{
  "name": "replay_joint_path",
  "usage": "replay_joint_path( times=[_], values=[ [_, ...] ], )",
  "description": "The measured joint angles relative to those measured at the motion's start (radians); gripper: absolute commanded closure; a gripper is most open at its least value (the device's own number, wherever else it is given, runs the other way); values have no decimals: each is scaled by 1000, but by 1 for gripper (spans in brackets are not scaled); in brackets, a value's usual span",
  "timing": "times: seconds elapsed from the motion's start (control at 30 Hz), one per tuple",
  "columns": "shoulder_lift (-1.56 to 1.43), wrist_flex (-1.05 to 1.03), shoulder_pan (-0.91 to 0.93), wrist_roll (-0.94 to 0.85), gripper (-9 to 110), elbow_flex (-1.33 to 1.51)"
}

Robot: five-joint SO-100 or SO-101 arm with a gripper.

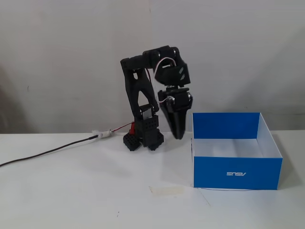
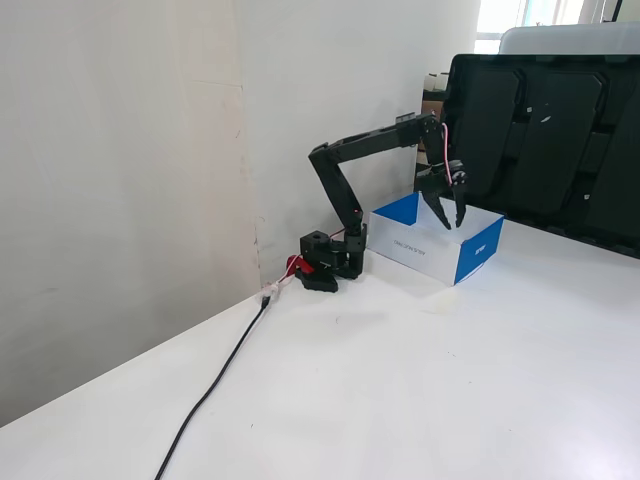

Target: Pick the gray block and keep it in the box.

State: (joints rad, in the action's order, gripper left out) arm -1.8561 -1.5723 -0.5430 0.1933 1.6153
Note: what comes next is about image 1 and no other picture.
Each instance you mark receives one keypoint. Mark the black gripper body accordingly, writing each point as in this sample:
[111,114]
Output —
[177,101]

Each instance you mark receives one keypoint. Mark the red clamp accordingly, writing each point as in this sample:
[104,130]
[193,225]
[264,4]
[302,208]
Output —
[132,128]

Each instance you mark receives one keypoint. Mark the blue and white cardboard box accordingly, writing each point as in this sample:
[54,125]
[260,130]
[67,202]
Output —
[238,167]

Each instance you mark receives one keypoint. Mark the clear tape strip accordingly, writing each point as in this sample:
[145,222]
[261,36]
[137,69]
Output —
[165,190]

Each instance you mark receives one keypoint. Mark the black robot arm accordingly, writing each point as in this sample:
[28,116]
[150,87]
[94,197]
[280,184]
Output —
[140,81]

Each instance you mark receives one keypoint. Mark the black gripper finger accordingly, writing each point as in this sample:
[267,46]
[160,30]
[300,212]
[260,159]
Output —
[179,124]
[166,117]

